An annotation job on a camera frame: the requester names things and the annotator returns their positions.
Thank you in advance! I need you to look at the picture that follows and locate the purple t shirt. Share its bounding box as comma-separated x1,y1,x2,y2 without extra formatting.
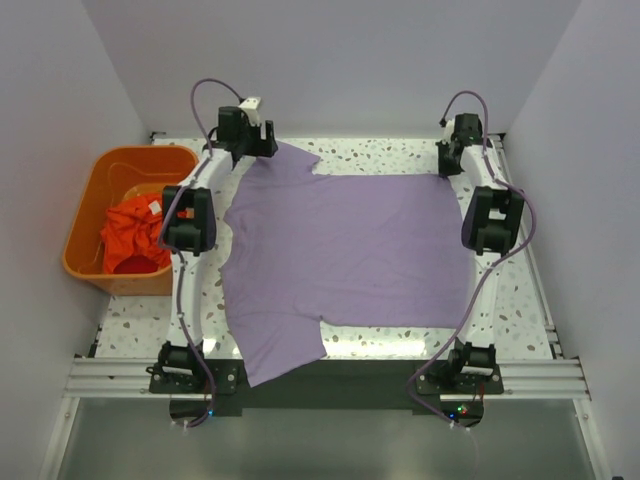
221,144,473,386

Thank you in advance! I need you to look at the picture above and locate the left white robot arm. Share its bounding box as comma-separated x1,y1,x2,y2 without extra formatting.
155,97,278,392

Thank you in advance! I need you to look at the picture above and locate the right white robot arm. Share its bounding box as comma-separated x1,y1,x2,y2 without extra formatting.
437,113,524,393

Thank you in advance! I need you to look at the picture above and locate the orange plastic bin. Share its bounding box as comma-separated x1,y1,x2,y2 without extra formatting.
62,145,198,296

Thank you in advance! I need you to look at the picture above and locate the orange t shirt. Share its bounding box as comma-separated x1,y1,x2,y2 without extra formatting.
101,192,170,274

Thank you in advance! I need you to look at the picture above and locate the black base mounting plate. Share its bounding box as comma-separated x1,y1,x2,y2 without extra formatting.
146,359,505,426

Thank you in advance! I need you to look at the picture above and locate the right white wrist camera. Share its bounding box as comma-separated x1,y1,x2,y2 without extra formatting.
439,115,457,144

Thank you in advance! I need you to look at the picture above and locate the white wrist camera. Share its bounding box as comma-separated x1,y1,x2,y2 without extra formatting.
239,96,262,127
439,115,457,144

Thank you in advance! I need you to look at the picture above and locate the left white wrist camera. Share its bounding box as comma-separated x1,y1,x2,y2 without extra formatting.
239,96,262,127

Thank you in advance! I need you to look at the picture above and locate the aluminium frame rail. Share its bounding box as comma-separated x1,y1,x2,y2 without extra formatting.
63,358,591,400

